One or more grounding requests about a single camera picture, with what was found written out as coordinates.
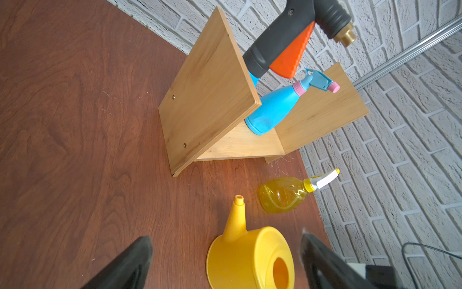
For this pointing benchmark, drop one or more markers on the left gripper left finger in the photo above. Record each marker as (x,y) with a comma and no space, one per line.
(129,270)

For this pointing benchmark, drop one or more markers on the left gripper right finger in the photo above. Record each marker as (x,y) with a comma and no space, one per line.
(318,258)

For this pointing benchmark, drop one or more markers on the yellow watering can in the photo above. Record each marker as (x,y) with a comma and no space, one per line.
(242,259)

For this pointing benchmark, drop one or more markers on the yellow transparent spray bottle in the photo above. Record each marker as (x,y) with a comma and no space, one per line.
(286,193)

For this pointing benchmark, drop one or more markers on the light blue egg spray bottle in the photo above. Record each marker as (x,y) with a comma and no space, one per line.
(277,104)

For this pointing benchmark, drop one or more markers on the blue pressure sprayer grey handle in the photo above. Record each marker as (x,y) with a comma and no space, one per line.
(281,46)

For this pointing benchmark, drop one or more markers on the wooden shelf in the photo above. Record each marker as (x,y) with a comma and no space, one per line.
(203,112)

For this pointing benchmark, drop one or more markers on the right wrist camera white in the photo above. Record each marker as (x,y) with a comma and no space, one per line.
(382,277)

